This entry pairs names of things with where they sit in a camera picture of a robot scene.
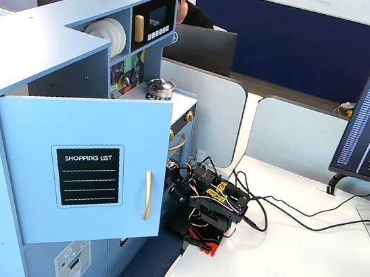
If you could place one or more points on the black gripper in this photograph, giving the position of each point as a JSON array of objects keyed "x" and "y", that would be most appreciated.
[{"x": 176, "y": 188}]

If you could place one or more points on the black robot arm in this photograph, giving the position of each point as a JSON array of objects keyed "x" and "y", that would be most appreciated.
[{"x": 216, "y": 214}]

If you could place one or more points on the red robot base clamp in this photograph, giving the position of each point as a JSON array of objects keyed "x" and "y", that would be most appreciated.
[{"x": 213, "y": 248}]

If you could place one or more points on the blue toy kitchen cabinet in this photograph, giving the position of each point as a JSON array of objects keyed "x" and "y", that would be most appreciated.
[{"x": 20, "y": 41}]

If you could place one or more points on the gold oven knob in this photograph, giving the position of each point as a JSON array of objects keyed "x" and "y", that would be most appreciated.
[{"x": 189, "y": 115}]

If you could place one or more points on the grey desk divider panel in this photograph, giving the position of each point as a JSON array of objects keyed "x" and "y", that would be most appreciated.
[
  {"x": 208, "y": 114},
  {"x": 294, "y": 136}
]

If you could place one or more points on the silver toy pot with lid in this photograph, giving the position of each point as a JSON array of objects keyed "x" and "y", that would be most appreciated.
[{"x": 160, "y": 89}]

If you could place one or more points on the metal skimmer spoon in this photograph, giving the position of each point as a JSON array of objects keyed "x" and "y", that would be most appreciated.
[{"x": 126, "y": 80}]

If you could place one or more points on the hanging metal utensil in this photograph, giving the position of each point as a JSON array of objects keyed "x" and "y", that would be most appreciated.
[{"x": 138, "y": 72}]

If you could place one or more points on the colourful mosaic backsplash panel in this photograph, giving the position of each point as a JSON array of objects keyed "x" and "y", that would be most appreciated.
[{"x": 129, "y": 66}]

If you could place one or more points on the black monitor back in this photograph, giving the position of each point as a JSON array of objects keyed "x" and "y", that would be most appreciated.
[{"x": 203, "y": 50}]

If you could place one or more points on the blue door with shopping list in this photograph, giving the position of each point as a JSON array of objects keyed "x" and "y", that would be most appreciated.
[{"x": 37, "y": 119}]

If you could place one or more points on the white toy plate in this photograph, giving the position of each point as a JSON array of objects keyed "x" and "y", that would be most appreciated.
[
  {"x": 116, "y": 39},
  {"x": 91, "y": 29},
  {"x": 103, "y": 30}
]

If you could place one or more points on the person in black shirt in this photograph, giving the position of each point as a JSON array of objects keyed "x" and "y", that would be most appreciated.
[{"x": 194, "y": 13}]

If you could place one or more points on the white and yellow plug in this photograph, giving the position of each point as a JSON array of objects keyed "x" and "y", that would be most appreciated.
[{"x": 346, "y": 109}]

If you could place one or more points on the whiteboard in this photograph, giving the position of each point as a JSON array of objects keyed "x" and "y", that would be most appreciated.
[{"x": 325, "y": 3}]

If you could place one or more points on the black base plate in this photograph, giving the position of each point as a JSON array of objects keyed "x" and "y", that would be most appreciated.
[{"x": 176, "y": 227}]

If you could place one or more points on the white wall outlet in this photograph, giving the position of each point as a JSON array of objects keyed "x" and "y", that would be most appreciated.
[{"x": 201, "y": 156}]

